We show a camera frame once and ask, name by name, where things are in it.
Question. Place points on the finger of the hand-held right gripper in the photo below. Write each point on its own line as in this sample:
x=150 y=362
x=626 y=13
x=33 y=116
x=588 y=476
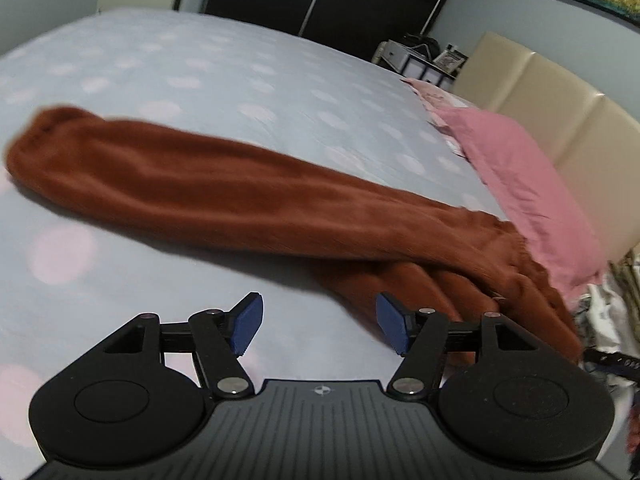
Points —
x=610 y=360

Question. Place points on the beige padded headboard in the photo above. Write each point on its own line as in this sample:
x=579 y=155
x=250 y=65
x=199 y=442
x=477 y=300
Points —
x=550 y=90

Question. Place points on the rust brown towel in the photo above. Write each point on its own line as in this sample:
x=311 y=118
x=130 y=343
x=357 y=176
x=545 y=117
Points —
x=200 y=185

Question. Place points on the white shelf unit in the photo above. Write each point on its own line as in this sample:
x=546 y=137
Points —
x=415 y=60

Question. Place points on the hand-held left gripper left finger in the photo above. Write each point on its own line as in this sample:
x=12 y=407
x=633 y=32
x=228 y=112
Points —
x=247 y=322

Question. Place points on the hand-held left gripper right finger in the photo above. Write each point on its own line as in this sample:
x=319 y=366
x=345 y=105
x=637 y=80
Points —
x=392 y=322

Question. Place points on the grey white fluffy cloth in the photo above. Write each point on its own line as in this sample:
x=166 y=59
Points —
x=615 y=310

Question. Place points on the polka dot bed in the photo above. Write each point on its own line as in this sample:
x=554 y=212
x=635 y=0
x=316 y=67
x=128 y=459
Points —
x=200 y=60

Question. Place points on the pink patterned pillow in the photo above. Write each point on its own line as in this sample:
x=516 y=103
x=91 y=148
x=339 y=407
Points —
x=430 y=97

